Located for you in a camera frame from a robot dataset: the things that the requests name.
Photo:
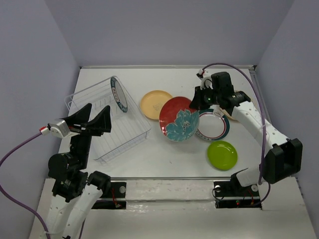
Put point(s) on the green rim lettered plate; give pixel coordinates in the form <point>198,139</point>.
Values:
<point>119,95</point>

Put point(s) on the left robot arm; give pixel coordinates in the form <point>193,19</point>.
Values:
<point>74,191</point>

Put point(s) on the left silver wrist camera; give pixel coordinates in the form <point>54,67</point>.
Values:
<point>59,129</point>

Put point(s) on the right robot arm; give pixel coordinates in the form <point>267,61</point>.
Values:
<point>281,156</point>

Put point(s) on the red teal flower plate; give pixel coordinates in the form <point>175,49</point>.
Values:
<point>178,122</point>

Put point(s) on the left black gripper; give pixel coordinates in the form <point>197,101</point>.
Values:
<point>84,128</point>

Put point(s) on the yellow plate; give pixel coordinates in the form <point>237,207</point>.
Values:
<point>152,103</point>

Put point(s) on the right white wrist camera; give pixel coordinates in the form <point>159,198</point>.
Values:
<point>206,80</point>

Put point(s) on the green red striped plate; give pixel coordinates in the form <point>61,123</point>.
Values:
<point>213,125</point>

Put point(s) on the clear wire dish rack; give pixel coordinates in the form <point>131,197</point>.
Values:
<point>128,129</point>

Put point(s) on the lime green plate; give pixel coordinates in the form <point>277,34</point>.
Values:
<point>222,155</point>

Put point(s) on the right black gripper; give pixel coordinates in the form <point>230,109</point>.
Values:
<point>199,97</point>

